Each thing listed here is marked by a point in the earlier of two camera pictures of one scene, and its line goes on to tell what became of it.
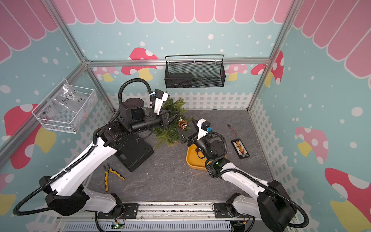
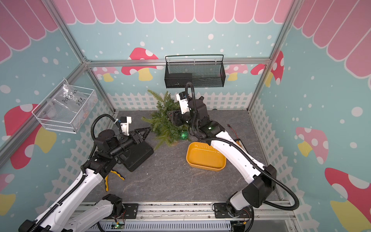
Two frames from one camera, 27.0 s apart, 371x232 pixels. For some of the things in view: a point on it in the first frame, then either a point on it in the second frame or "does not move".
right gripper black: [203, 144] → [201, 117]
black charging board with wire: [239, 147] does not move
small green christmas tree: [169, 136] does not move
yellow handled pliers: [107, 169] does not move
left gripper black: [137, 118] → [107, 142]
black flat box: [134, 152] does not move
